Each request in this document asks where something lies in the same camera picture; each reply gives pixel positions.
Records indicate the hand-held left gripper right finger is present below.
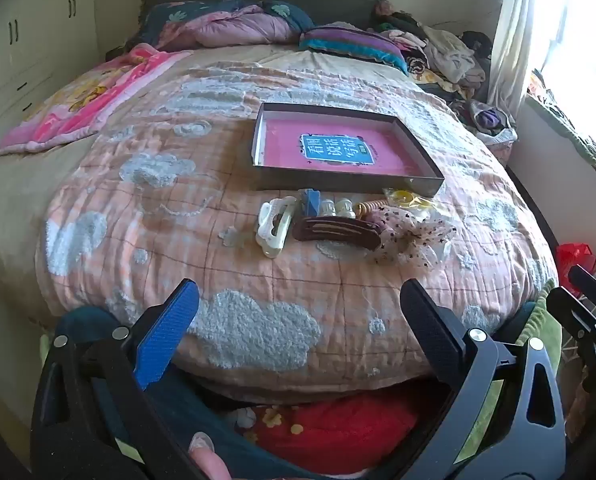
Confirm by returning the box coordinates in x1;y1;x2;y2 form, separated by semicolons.
399;278;566;480

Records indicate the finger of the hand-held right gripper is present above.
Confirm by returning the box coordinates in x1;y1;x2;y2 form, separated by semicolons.
546;286;596;367
568;264;596;322

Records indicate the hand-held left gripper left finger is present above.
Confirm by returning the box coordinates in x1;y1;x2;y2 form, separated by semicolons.
30;278;214;480

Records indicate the dotted lace hair bow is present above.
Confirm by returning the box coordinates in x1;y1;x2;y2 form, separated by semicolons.
365;210;459;267

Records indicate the yellow hair tie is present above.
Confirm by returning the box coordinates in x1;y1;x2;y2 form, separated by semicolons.
382;187;436;211

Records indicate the brown hair clip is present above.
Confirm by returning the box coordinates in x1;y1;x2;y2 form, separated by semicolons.
290;215;383;252

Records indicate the white hair claw clip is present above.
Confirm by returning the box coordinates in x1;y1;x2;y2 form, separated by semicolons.
255;197;298;259

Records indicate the clear pearl hair claw clip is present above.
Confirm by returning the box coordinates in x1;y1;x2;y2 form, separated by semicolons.
319;197;357;219

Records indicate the grey cardboard box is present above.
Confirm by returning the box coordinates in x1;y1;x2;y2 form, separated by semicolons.
252;102;445;198

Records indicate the person's left hand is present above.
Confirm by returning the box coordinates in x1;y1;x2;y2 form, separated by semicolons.
188;431;235;480

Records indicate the green cushion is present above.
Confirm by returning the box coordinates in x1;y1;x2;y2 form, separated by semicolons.
515;300;564;376

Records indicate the red plastic bag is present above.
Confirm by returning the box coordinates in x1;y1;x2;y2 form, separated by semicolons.
555;242;596;276

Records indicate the dark teal cloth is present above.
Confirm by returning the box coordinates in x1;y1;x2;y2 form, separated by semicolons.
53;305;299;480

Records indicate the red floral garment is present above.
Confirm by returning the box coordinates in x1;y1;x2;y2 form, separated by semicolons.
228;389;439;477

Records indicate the green patterned windowsill cloth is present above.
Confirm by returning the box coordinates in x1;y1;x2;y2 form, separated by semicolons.
525;70;596;186

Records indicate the small blue hair clip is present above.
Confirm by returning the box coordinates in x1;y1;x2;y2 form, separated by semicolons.
298;189;323;217

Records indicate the window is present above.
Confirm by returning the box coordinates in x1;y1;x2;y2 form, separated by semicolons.
528;0;596;146

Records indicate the pink cartoon blanket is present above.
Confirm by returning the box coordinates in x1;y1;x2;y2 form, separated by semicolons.
0;42;194;162

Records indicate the white curtain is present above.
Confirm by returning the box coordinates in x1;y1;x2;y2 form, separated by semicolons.
487;0;561;121

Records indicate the pile of clothes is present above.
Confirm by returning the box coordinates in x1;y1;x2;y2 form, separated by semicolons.
368;0;519;146

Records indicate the purple teal striped pillow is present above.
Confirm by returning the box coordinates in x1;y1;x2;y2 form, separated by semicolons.
298;22;409;76

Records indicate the pink floral duvet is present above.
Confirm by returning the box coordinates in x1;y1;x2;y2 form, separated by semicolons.
138;0;316;51

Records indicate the cream wardrobe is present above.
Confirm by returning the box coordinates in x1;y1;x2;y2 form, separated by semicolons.
0;0;101;126

